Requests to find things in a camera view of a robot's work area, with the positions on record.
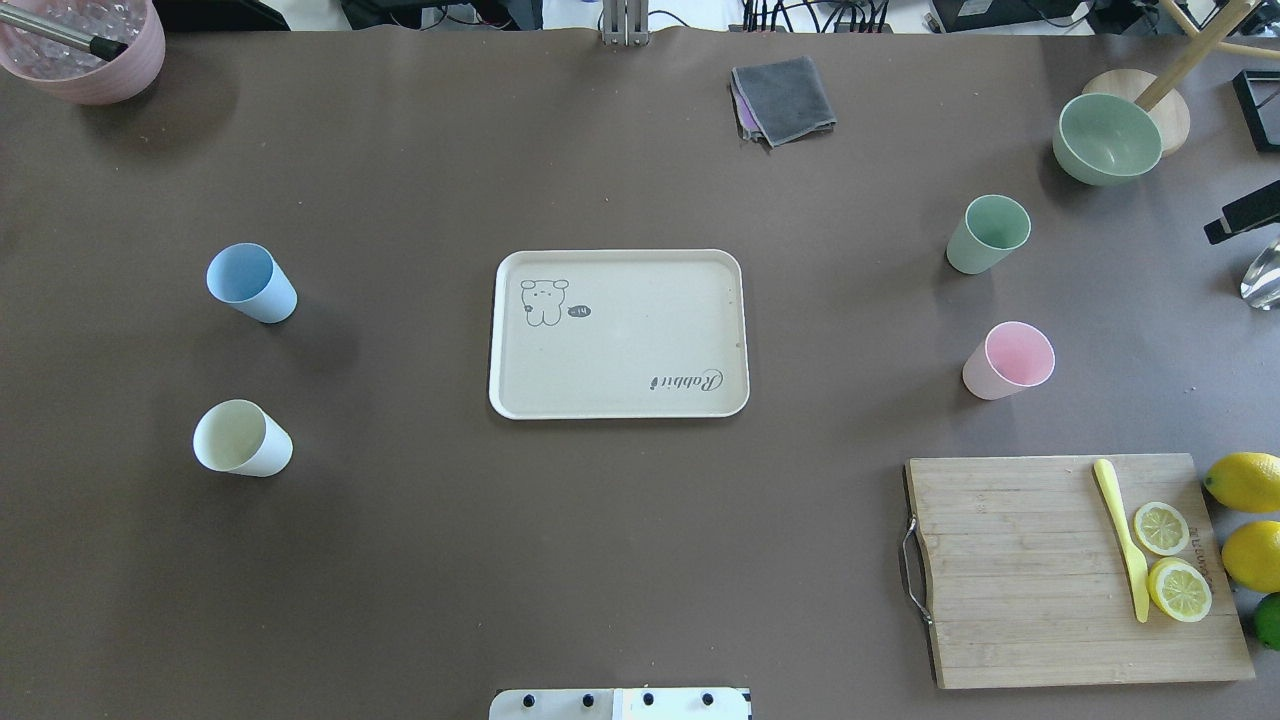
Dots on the black frame object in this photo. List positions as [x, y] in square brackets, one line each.
[1257, 91]

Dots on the green lime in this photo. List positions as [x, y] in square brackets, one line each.
[1266, 621]

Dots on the lower whole lemon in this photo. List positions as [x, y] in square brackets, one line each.
[1250, 556]

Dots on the purple cloth underneath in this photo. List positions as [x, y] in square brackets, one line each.
[748, 127]

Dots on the lemon half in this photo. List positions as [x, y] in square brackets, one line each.
[1160, 528]
[1179, 590]

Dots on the green bowl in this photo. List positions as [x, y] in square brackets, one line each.
[1103, 139]

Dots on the wooden stand with round base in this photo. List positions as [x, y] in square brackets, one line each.
[1158, 95]

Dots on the green cup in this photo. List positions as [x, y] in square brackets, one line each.
[992, 227]

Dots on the upper lemon half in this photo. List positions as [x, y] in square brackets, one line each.
[1160, 528]

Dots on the pink cup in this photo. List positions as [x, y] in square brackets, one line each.
[1014, 356]

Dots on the upper whole lemon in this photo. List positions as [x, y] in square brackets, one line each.
[1245, 481]

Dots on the clear glass object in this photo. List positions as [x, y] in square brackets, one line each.
[1260, 285]

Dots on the grey folded cloth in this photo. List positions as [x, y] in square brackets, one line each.
[787, 99]

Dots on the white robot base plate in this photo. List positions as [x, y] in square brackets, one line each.
[696, 702]

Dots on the metal scoop black handle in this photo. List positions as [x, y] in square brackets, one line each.
[103, 48]

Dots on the wooden cutting board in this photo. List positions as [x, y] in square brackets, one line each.
[1024, 585]

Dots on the black bar object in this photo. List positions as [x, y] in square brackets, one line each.
[1257, 209]

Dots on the light blue cup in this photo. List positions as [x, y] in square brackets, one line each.
[245, 276]

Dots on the metal clamp bracket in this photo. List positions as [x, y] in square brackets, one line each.
[625, 23]

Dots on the pink bowl with ice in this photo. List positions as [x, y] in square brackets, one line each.
[78, 76]

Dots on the beige rabbit serving tray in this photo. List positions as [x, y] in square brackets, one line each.
[619, 334]

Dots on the lower lemon half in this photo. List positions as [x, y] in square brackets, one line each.
[1179, 590]

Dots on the yellow plastic knife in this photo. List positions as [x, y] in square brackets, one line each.
[1135, 563]

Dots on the whole lemon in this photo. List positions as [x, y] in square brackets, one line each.
[1250, 556]
[1245, 481]

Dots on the cream white cup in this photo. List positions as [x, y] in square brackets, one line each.
[238, 437]

